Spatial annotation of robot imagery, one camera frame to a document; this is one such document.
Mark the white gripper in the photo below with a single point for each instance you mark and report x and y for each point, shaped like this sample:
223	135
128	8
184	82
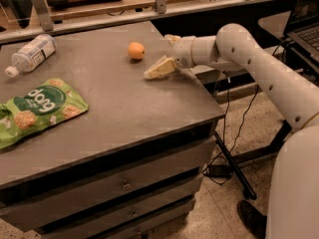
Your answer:
182	53

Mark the orange fruit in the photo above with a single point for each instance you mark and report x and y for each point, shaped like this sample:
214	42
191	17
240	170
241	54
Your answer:
136	50

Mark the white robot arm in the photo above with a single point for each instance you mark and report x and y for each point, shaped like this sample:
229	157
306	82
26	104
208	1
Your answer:
293	205

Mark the green rice chip bag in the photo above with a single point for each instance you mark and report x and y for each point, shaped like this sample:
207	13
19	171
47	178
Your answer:
47	105

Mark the grey drawer cabinet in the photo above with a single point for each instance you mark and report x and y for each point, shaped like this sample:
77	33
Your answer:
130	163

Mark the black power adapter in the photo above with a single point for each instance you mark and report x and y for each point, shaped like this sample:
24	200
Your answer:
219	171

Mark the black laptop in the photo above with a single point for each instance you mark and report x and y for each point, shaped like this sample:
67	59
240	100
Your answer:
303	26

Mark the clear plastic water bottle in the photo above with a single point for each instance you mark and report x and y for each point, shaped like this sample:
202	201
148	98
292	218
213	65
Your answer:
30	56

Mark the black shoe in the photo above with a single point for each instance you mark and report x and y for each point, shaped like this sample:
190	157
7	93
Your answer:
252	219

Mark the metal shelf rail frame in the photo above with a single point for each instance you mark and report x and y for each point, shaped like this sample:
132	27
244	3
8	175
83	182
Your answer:
45	19

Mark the black table leg frame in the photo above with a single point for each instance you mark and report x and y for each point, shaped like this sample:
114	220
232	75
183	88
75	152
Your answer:
237	161

